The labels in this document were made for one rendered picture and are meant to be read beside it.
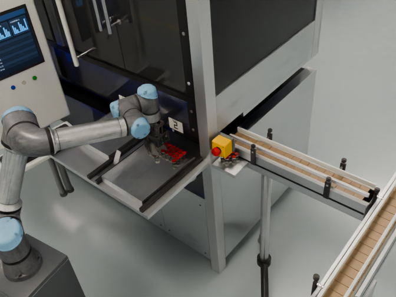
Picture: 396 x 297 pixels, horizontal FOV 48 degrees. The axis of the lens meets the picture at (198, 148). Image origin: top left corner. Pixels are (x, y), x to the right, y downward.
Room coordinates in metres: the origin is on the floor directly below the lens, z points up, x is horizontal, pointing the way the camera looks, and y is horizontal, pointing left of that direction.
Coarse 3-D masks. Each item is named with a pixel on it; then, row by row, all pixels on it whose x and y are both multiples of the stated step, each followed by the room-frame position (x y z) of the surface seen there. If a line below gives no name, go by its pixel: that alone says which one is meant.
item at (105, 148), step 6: (108, 114) 1.93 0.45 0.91; (114, 138) 1.76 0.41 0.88; (120, 138) 1.75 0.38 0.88; (126, 138) 1.75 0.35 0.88; (132, 138) 1.70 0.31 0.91; (90, 144) 1.73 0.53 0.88; (96, 144) 1.72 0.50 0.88; (102, 144) 1.72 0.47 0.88; (108, 144) 1.71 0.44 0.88; (114, 144) 1.71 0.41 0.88; (120, 144) 1.70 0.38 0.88; (126, 144) 1.67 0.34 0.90; (96, 150) 1.65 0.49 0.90; (102, 150) 1.67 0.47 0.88; (108, 150) 1.67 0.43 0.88; (114, 150) 1.66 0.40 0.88; (102, 156) 1.62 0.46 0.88; (108, 156) 1.59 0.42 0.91
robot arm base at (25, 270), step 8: (32, 248) 1.13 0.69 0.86; (32, 256) 1.09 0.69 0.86; (40, 256) 1.12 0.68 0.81; (8, 264) 1.05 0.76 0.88; (16, 264) 1.05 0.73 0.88; (24, 264) 1.06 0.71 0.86; (32, 264) 1.07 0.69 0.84; (40, 264) 1.09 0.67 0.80; (8, 272) 1.04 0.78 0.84; (16, 272) 1.04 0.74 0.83; (24, 272) 1.04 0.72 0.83; (32, 272) 1.05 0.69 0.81; (16, 280) 1.03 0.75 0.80
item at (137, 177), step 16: (128, 160) 1.56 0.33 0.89; (144, 160) 1.57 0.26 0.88; (160, 160) 1.55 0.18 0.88; (192, 160) 1.50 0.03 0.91; (112, 176) 1.48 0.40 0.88; (128, 176) 1.47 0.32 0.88; (144, 176) 1.46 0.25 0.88; (160, 176) 1.45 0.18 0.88; (128, 192) 1.37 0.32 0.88; (144, 192) 1.36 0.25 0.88
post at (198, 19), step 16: (192, 0) 1.52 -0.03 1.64; (208, 0) 1.54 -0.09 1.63; (192, 16) 1.52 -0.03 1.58; (208, 16) 1.54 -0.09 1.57; (192, 32) 1.53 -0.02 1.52; (208, 32) 1.53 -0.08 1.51; (192, 48) 1.53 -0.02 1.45; (208, 48) 1.53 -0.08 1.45; (192, 64) 1.54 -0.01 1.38; (208, 64) 1.52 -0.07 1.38; (208, 80) 1.52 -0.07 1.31; (208, 96) 1.51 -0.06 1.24; (208, 112) 1.51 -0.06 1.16; (208, 128) 1.50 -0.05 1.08; (208, 144) 1.50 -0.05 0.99; (208, 160) 1.51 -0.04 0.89; (208, 176) 1.51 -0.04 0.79; (208, 192) 1.52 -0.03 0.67; (208, 208) 1.53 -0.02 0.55; (208, 224) 1.53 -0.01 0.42; (224, 240) 1.54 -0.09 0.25; (224, 256) 1.54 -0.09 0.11
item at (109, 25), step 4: (104, 0) 1.77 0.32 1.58; (104, 4) 1.77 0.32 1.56; (104, 8) 1.77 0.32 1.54; (104, 12) 1.77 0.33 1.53; (108, 16) 1.78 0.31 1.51; (108, 20) 1.77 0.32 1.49; (120, 20) 1.82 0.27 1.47; (108, 24) 1.77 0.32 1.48; (112, 24) 1.79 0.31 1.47; (116, 24) 1.80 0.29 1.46; (108, 28) 1.77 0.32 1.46; (108, 32) 1.77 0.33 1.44; (112, 32) 1.78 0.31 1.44
